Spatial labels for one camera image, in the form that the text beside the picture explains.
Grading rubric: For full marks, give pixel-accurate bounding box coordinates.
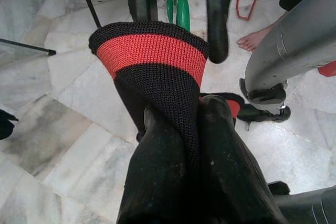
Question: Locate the silver robot right leg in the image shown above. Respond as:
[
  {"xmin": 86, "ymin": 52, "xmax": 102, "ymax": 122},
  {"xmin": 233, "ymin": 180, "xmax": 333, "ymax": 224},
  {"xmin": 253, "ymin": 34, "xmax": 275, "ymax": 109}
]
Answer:
[{"xmin": 236, "ymin": 0, "xmax": 336, "ymax": 130}]

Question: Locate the dark polo shirt red collar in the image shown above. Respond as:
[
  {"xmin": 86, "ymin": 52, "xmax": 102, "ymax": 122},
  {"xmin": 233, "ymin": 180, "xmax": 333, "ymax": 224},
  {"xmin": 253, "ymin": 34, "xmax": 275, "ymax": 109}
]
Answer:
[{"xmin": 88, "ymin": 20, "xmax": 244, "ymax": 168}]

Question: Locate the green plastic hanger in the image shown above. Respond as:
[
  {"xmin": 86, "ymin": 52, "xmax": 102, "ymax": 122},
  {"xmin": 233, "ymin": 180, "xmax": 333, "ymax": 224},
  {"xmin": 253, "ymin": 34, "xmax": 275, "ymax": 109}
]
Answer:
[{"xmin": 166, "ymin": 0, "xmax": 195, "ymax": 30}]

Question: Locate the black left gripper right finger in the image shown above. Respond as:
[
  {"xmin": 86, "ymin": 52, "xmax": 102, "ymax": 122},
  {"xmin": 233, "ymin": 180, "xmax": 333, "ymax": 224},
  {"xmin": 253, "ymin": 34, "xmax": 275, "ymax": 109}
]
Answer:
[{"xmin": 195, "ymin": 94, "xmax": 289, "ymax": 224}]

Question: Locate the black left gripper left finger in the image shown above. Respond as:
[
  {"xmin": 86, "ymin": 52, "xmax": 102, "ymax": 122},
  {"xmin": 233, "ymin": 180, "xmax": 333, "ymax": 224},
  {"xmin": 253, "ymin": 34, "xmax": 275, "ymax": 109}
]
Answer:
[{"xmin": 117, "ymin": 107, "xmax": 218, "ymax": 224}]

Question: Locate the person's bare foot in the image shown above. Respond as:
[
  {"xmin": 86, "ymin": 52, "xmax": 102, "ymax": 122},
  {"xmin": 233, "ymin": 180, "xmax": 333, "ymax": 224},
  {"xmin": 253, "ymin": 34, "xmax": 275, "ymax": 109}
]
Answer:
[{"xmin": 237, "ymin": 14, "xmax": 287, "ymax": 52}]

